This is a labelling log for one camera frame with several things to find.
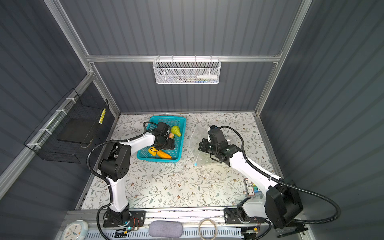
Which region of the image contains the yellow toy pepper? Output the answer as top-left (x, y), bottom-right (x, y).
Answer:
top-left (148, 147), bottom-right (158, 157)

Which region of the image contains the clear zip top bag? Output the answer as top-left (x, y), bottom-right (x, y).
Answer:
top-left (190, 125), bottom-right (230, 166)

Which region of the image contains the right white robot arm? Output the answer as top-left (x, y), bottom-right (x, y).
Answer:
top-left (198, 125), bottom-right (342, 229)

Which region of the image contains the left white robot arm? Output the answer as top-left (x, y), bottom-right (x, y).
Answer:
top-left (86, 122), bottom-right (175, 226)

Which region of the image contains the green toy pear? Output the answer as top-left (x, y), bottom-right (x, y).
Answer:
top-left (171, 126), bottom-right (182, 137)

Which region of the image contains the teal plastic basket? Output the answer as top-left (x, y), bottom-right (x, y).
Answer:
top-left (137, 116), bottom-right (187, 163)

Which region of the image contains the coloured marker pack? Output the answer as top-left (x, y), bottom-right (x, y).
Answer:
top-left (244, 178), bottom-right (261, 196)

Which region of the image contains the yellow marker in basket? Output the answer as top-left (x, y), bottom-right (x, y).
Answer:
top-left (98, 108), bottom-right (106, 125)

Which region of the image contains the white tube in basket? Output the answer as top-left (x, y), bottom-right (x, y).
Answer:
top-left (197, 75), bottom-right (218, 81)

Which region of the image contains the grey fabric pouch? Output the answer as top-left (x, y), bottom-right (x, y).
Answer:
top-left (149, 221), bottom-right (183, 238)

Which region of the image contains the black stapler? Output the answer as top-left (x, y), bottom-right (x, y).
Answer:
top-left (275, 223), bottom-right (308, 239)

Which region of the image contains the white analog clock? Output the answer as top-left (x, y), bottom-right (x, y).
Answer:
top-left (61, 220), bottom-right (89, 240)

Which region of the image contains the white wire wall basket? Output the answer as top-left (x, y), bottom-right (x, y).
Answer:
top-left (153, 59), bottom-right (222, 85)

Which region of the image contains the beige cable ring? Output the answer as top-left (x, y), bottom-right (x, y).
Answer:
top-left (198, 218), bottom-right (218, 240)

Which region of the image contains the black wire wall basket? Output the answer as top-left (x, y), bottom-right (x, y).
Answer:
top-left (24, 90), bottom-right (109, 164)

